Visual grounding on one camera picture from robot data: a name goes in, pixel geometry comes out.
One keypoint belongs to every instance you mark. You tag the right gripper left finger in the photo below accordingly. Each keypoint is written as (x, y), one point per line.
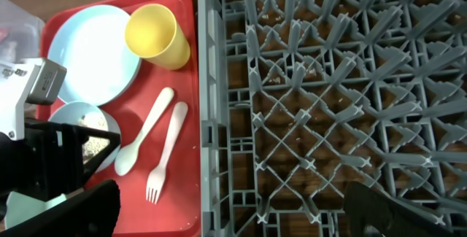
(93, 212)

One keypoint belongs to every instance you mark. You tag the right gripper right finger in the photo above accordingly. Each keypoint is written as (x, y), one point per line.
(365, 207)

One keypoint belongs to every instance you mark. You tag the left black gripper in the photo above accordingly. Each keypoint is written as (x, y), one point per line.
(47, 162)

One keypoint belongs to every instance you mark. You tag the blue bowl with rice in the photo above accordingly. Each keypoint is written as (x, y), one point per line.
(98, 125)

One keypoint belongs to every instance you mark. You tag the mint green bowl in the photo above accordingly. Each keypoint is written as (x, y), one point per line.
(21, 207)

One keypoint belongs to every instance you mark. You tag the light blue plate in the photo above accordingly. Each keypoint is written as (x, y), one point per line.
(91, 46)

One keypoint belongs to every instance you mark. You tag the yellow plastic cup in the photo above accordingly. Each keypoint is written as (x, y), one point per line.
(154, 34)

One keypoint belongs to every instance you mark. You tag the clear plastic waste bin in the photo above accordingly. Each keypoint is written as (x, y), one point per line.
(20, 33)

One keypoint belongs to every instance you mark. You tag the grey dishwasher rack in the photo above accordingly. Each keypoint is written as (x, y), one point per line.
(298, 98)

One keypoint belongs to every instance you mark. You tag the white plastic spoon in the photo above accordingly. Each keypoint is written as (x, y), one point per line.
(127, 156)

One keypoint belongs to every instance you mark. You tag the white plastic fork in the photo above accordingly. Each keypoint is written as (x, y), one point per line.
(157, 176)

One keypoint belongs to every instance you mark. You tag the red serving tray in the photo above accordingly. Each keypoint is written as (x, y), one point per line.
(178, 210)

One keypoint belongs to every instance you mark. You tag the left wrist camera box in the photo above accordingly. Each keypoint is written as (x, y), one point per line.
(29, 81)

